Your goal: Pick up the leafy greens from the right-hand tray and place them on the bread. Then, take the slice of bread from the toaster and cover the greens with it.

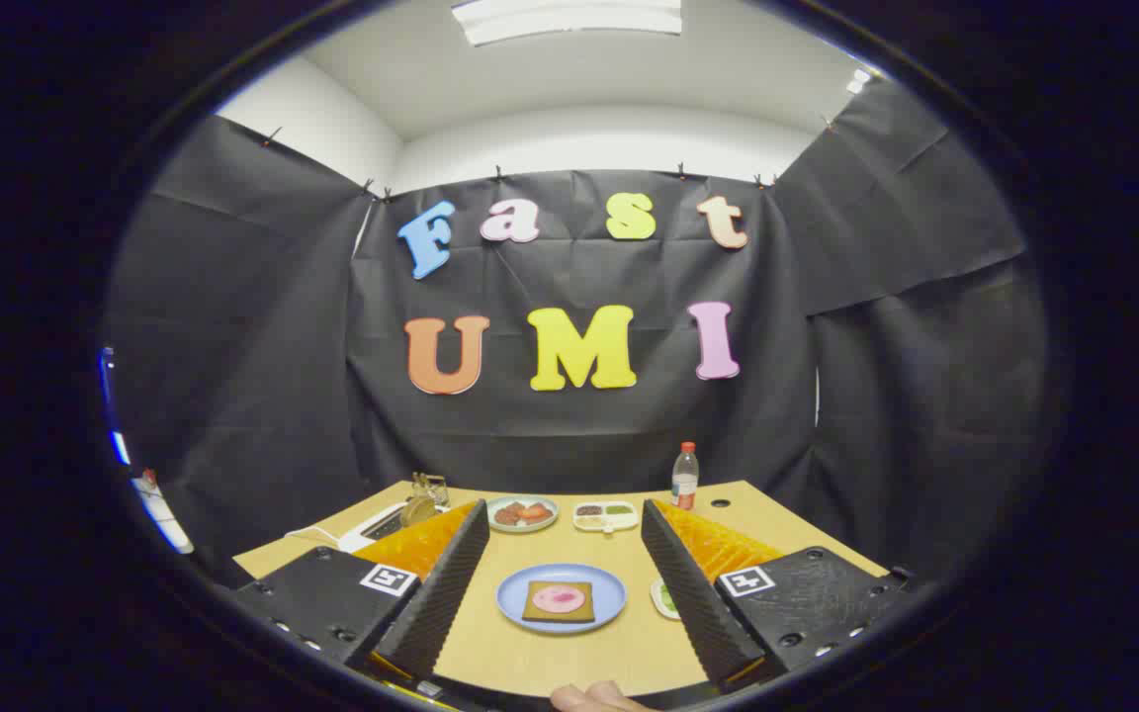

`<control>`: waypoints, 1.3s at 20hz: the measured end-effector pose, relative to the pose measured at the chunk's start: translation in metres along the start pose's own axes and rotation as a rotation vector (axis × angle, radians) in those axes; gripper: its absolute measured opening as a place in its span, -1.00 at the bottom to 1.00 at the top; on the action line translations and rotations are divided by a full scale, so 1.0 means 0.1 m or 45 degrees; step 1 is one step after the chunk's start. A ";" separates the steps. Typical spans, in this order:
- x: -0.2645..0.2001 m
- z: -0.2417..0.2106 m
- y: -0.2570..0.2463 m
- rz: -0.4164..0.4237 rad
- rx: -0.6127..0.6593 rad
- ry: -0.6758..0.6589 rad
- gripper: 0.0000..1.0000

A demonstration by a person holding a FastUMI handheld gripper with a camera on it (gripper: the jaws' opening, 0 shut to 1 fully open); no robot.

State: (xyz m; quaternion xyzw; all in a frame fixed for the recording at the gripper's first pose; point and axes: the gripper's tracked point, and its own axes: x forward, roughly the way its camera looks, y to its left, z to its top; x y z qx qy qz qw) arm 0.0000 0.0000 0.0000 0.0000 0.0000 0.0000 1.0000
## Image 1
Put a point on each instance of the white square plate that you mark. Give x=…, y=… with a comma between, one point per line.
x=657, y=598

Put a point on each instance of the brown meat patty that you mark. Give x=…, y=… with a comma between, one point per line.
x=506, y=514

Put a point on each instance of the blue plate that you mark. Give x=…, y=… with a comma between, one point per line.
x=510, y=598

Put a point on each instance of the black backdrop cloth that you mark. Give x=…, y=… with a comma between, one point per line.
x=579, y=435

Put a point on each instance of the white red object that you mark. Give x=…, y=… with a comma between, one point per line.
x=159, y=509

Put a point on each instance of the green lettuce leaf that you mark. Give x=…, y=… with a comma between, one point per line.
x=667, y=597

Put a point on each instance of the pink ham slice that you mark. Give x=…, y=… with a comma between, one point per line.
x=559, y=598

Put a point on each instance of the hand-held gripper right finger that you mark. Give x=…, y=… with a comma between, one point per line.
x=688, y=603

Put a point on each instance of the white divided seed tray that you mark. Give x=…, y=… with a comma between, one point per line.
x=606, y=516

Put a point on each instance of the white toaster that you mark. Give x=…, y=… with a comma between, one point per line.
x=377, y=526

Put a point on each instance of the ceiling light panel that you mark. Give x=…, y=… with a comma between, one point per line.
x=569, y=18

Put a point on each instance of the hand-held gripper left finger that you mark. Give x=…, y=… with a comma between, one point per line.
x=441, y=603

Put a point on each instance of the clear plastic water bottle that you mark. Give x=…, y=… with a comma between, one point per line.
x=685, y=480

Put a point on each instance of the pale green plate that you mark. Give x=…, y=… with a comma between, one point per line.
x=522, y=528

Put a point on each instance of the red tomato slice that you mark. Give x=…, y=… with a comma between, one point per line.
x=536, y=511

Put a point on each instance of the square bread slice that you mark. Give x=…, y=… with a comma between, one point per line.
x=530, y=615

